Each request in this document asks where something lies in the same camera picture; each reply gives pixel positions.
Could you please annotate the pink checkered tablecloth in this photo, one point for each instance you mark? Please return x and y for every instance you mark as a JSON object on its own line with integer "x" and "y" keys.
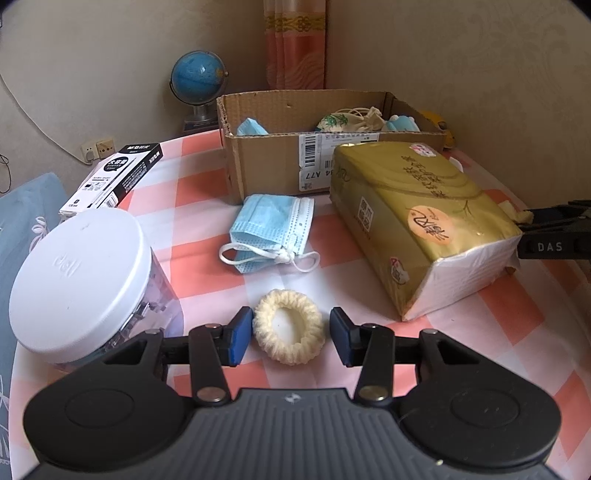
{"x": 198, "y": 184}

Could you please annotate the floral sachet with green tassel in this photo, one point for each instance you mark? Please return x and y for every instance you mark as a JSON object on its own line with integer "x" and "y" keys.
{"x": 334, "y": 123}

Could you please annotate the beige wall socket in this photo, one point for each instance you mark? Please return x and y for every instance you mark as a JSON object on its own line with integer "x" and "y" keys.
{"x": 105, "y": 147}

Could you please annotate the pink patterned curtain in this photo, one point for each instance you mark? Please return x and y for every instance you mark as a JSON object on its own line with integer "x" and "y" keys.
{"x": 295, "y": 46}

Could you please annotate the clear jar with white lid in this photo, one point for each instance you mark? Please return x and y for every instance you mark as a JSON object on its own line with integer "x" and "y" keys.
{"x": 78, "y": 277}

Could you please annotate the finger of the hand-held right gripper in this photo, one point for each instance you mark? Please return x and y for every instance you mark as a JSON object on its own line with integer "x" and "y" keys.
{"x": 558, "y": 217}

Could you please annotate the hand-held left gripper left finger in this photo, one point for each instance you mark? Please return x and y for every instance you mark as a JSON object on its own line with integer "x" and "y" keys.
{"x": 242, "y": 337}

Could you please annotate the cream knitted scrunchie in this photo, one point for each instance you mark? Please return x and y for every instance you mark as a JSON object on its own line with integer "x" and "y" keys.
{"x": 304, "y": 341}

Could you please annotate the blue desk globe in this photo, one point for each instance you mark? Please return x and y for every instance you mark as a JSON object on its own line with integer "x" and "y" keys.
{"x": 198, "y": 76}

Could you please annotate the pale blue round plush toy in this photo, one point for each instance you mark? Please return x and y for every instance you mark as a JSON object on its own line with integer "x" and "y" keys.
{"x": 401, "y": 123}

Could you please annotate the blue floral bedsheet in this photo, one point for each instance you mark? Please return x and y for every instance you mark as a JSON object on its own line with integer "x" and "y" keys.
{"x": 23, "y": 217}

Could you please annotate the white wall socket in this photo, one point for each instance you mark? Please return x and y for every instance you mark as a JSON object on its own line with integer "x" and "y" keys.
{"x": 88, "y": 153}

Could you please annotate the brown cardboard box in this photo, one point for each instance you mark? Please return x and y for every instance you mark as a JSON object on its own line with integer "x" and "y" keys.
{"x": 268, "y": 161}

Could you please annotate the gold tissue pack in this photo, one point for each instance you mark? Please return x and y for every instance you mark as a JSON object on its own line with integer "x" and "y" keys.
{"x": 415, "y": 207}

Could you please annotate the blue face mask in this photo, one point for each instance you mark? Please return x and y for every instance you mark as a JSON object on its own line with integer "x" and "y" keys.
{"x": 272, "y": 221}
{"x": 251, "y": 128}

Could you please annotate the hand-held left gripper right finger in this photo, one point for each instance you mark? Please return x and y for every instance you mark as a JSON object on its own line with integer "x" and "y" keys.
{"x": 340, "y": 337}

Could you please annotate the black and white carton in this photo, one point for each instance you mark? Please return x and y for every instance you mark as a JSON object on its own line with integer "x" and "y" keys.
{"x": 120, "y": 170}

